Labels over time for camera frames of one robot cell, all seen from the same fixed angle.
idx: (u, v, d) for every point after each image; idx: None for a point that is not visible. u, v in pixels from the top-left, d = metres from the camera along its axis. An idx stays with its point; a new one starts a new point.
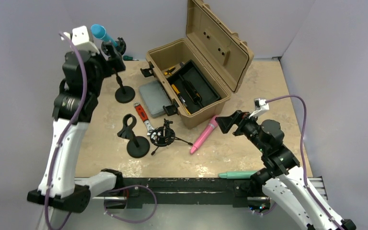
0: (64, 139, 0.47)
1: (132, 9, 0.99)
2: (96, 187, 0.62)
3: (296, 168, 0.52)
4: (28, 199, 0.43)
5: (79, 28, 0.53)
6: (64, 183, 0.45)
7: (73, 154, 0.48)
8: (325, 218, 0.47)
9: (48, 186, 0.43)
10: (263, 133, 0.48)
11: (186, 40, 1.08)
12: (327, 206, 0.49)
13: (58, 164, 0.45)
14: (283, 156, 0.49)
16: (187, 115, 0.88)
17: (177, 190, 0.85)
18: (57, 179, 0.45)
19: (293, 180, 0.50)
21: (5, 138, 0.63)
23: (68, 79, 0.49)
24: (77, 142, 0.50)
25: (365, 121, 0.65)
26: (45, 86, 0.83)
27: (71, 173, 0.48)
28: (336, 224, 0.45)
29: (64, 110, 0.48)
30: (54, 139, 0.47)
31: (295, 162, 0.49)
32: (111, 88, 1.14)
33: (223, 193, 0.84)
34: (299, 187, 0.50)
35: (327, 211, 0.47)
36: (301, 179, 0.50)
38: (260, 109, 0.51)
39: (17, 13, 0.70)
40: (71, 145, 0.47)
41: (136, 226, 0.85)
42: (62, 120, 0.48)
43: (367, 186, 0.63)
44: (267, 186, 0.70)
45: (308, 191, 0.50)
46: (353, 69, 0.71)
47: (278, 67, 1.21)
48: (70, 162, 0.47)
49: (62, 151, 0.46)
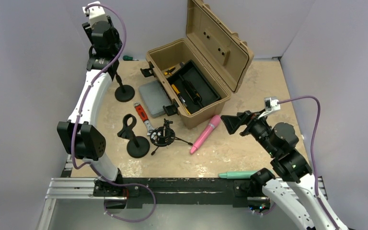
0: (96, 82, 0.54)
1: (132, 9, 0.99)
2: (103, 157, 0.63)
3: (307, 177, 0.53)
4: (59, 128, 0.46)
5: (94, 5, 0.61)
6: (92, 115, 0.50)
7: (99, 98, 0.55)
8: (332, 228, 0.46)
9: (78, 113, 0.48)
10: (276, 138, 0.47)
11: (186, 40, 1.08)
12: (335, 215, 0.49)
13: (89, 98, 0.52)
14: (295, 162, 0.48)
16: (188, 115, 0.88)
17: (177, 190, 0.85)
18: (86, 110, 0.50)
19: (304, 189, 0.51)
21: (4, 140, 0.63)
23: (96, 43, 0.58)
24: (104, 90, 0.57)
25: (365, 123, 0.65)
26: (45, 86, 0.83)
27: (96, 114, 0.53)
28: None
29: (97, 65, 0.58)
30: (86, 83, 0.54)
31: (307, 169, 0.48)
32: (111, 88, 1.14)
33: (223, 193, 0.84)
34: (309, 196, 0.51)
35: (335, 223, 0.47)
36: (312, 188, 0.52)
38: (271, 109, 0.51)
39: (17, 13, 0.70)
40: (100, 88, 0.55)
41: (137, 226, 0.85)
42: (93, 72, 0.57)
43: (367, 187, 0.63)
44: (267, 187, 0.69)
45: (318, 201, 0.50)
46: (353, 70, 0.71)
47: (278, 67, 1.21)
48: (97, 102, 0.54)
49: (93, 90, 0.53)
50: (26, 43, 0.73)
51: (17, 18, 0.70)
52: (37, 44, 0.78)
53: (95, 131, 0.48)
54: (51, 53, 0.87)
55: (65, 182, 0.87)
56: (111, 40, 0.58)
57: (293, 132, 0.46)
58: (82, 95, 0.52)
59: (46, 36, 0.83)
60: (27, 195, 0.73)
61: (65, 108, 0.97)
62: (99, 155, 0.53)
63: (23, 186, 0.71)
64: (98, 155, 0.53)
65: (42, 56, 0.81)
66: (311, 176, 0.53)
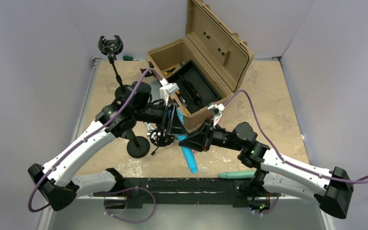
0: (91, 138, 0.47)
1: (132, 10, 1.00)
2: (86, 189, 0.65)
3: (268, 151, 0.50)
4: (30, 171, 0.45)
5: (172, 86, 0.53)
6: (65, 174, 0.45)
7: (87, 155, 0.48)
8: (316, 178, 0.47)
9: (52, 167, 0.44)
10: (240, 140, 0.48)
11: (186, 40, 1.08)
12: (311, 166, 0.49)
13: (73, 154, 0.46)
14: (254, 148, 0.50)
16: (187, 115, 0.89)
17: (177, 190, 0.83)
18: (62, 166, 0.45)
19: (271, 164, 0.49)
21: (6, 139, 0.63)
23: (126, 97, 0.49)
24: (97, 148, 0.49)
25: (364, 122, 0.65)
26: (46, 86, 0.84)
27: (74, 170, 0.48)
28: (327, 178, 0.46)
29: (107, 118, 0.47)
30: (83, 133, 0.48)
31: (264, 147, 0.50)
32: (111, 88, 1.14)
33: (223, 193, 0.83)
34: (280, 166, 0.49)
35: (314, 172, 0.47)
36: (277, 158, 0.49)
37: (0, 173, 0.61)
38: (220, 113, 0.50)
39: (19, 14, 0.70)
40: (93, 147, 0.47)
41: (136, 226, 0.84)
42: (98, 123, 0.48)
43: None
44: (266, 182, 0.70)
45: (289, 164, 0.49)
46: (353, 70, 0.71)
47: (278, 67, 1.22)
48: (80, 161, 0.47)
49: (82, 147, 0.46)
50: (27, 43, 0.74)
51: (20, 18, 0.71)
52: (37, 44, 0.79)
53: (61, 191, 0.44)
54: (51, 53, 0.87)
55: None
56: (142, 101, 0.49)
57: (251, 127, 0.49)
58: (69, 145, 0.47)
59: (45, 37, 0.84)
60: (26, 193, 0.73)
61: (64, 108, 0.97)
62: (61, 208, 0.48)
63: (22, 185, 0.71)
64: (59, 208, 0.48)
65: (42, 56, 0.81)
66: (270, 148, 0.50)
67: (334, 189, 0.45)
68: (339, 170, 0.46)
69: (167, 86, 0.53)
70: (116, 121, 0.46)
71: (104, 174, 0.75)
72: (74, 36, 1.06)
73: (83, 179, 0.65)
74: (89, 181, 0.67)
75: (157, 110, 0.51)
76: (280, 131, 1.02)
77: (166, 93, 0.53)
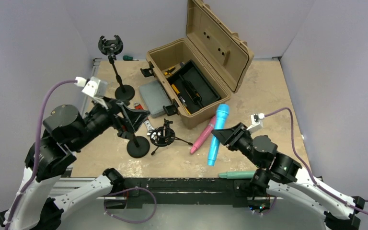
0: (27, 189, 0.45)
1: (132, 10, 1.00)
2: (80, 201, 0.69)
3: (300, 171, 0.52)
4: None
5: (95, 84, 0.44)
6: (22, 223, 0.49)
7: (36, 200, 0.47)
8: (341, 205, 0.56)
9: (7, 220, 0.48)
10: (259, 154, 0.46)
11: (186, 40, 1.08)
12: (338, 193, 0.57)
13: (19, 207, 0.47)
14: (283, 163, 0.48)
16: (187, 115, 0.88)
17: (177, 190, 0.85)
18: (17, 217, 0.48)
19: (304, 184, 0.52)
21: (5, 139, 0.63)
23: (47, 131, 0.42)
24: (45, 189, 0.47)
25: (364, 121, 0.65)
26: (46, 86, 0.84)
27: (34, 210, 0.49)
28: (352, 207, 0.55)
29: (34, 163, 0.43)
30: (22, 183, 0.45)
31: (296, 166, 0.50)
32: (111, 88, 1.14)
33: (223, 193, 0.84)
34: (311, 187, 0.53)
35: (342, 200, 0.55)
36: (309, 179, 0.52)
37: None
38: (258, 122, 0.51)
39: (19, 13, 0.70)
40: (32, 196, 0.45)
41: (136, 226, 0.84)
42: (28, 171, 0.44)
43: None
44: (272, 188, 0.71)
45: (319, 188, 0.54)
46: (353, 70, 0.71)
47: (278, 67, 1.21)
48: (33, 206, 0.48)
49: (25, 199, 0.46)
50: (27, 43, 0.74)
51: (20, 18, 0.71)
52: (37, 44, 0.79)
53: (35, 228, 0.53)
54: (51, 53, 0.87)
55: (62, 183, 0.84)
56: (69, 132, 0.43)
57: (270, 140, 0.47)
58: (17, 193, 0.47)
59: (45, 36, 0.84)
60: None
61: None
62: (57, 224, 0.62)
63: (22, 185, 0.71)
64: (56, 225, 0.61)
65: (41, 56, 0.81)
66: (302, 168, 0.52)
67: (356, 218, 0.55)
68: (360, 200, 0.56)
69: (92, 91, 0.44)
70: (48, 161, 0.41)
71: (99, 180, 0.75)
72: (74, 36, 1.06)
73: (71, 197, 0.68)
74: (78, 196, 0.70)
75: (99, 116, 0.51)
76: (280, 131, 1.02)
77: (96, 97, 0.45)
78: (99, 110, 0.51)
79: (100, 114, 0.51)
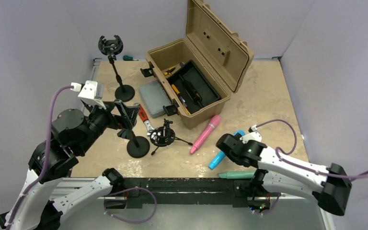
0: (30, 191, 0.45)
1: (132, 10, 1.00)
2: (78, 204, 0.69)
3: (266, 151, 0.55)
4: None
5: (90, 84, 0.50)
6: (23, 225, 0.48)
7: (38, 201, 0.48)
8: (312, 175, 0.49)
9: (8, 223, 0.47)
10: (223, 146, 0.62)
11: (186, 40, 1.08)
12: (309, 164, 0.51)
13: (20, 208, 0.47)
14: (251, 147, 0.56)
16: (187, 115, 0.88)
17: (177, 190, 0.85)
18: (17, 220, 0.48)
19: (268, 161, 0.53)
21: (5, 139, 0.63)
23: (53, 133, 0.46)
24: (47, 191, 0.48)
25: (365, 121, 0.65)
26: (46, 86, 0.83)
27: (35, 213, 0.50)
28: (324, 174, 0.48)
29: (38, 164, 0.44)
30: (24, 185, 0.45)
31: (262, 146, 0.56)
32: (111, 88, 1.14)
33: (223, 193, 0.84)
34: (276, 163, 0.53)
35: (311, 168, 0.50)
36: (274, 156, 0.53)
37: None
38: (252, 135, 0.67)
39: (18, 13, 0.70)
40: (35, 198, 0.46)
41: (136, 226, 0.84)
42: (32, 172, 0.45)
43: None
44: (266, 182, 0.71)
45: (285, 162, 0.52)
46: (353, 70, 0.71)
47: (278, 67, 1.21)
48: (34, 208, 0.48)
49: (27, 201, 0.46)
50: (27, 43, 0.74)
51: (20, 18, 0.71)
52: (37, 44, 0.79)
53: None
54: (51, 53, 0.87)
55: (63, 183, 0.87)
56: (74, 133, 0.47)
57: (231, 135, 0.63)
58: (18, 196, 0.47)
59: (45, 36, 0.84)
60: None
61: (64, 107, 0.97)
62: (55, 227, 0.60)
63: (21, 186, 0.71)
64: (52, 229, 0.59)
65: (41, 56, 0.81)
66: (268, 148, 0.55)
67: (330, 185, 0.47)
68: (336, 167, 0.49)
69: (91, 93, 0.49)
70: (51, 163, 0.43)
71: (98, 181, 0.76)
72: (74, 36, 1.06)
73: (70, 199, 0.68)
74: (77, 197, 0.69)
75: (99, 119, 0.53)
76: (280, 131, 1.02)
77: (96, 98, 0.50)
78: (97, 112, 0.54)
79: (98, 115, 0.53)
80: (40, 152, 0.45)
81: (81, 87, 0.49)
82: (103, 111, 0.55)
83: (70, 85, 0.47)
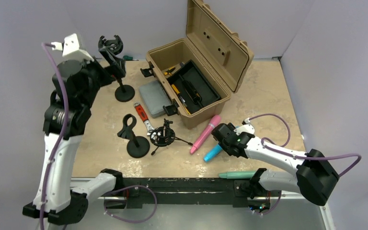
0: (56, 155, 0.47)
1: (132, 10, 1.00)
2: (94, 192, 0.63)
3: (252, 140, 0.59)
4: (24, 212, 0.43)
5: (69, 37, 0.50)
6: (60, 197, 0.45)
7: (66, 167, 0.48)
8: (290, 160, 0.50)
9: (42, 201, 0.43)
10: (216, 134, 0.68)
11: (186, 40, 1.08)
12: (290, 150, 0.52)
13: (51, 177, 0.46)
14: (241, 138, 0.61)
16: (187, 115, 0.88)
17: (177, 190, 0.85)
18: (51, 194, 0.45)
19: (252, 148, 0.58)
21: (5, 140, 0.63)
23: (58, 91, 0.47)
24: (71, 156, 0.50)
25: (365, 122, 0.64)
26: (45, 86, 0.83)
27: (66, 185, 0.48)
28: (300, 158, 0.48)
29: (55, 123, 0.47)
30: (45, 155, 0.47)
31: (250, 136, 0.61)
32: (111, 88, 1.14)
33: (223, 193, 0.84)
34: (260, 150, 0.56)
35: (289, 153, 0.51)
36: (258, 143, 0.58)
37: None
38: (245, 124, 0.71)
39: (18, 14, 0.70)
40: (63, 159, 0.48)
41: (136, 226, 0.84)
42: (52, 135, 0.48)
43: None
44: (262, 178, 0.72)
45: (268, 148, 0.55)
46: (353, 70, 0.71)
47: (278, 67, 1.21)
48: (64, 176, 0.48)
49: (55, 167, 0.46)
50: (27, 43, 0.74)
51: (19, 19, 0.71)
52: (37, 45, 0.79)
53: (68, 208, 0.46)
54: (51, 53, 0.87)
55: None
56: (81, 86, 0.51)
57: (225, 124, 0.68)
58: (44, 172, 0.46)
59: (44, 37, 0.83)
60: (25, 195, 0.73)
61: None
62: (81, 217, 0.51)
63: (21, 186, 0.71)
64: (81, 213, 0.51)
65: (42, 56, 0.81)
66: (254, 138, 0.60)
67: (305, 167, 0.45)
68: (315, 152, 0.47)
69: (74, 45, 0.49)
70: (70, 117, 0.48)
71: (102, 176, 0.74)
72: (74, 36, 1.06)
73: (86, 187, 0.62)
74: (93, 185, 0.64)
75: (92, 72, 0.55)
76: (280, 131, 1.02)
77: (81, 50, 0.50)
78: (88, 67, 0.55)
79: (92, 70, 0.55)
80: (52, 113, 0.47)
81: (63, 46, 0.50)
82: (92, 64, 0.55)
83: (50, 44, 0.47)
